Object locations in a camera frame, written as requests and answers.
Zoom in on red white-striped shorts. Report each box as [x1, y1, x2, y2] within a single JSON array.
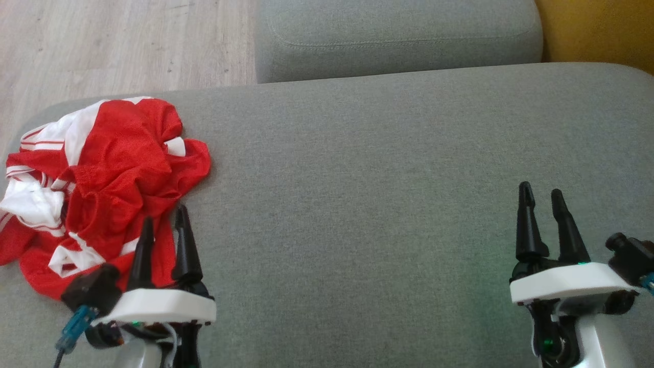
[[18, 204, 178, 301]]

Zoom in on yellow furniture panel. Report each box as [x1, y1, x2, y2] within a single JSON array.
[[534, 0, 654, 76]]

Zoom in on left teal plug black cable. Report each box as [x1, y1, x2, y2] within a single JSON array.
[[53, 305, 99, 368]]

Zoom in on grey sofa back cushion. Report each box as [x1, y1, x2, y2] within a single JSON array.
[[254, 0, 544, 84]]

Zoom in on red white basketball jersey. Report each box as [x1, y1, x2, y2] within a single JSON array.
[[0, 96, 212, 266]]

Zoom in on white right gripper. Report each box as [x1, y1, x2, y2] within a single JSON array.
[[509, 181, 639, 307]]

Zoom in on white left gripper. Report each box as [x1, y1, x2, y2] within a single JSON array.
[[92, 204, 217, 328]]

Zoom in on grey sofa seat cushion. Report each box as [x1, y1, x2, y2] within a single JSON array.
[[0, 62, 654, 368]]

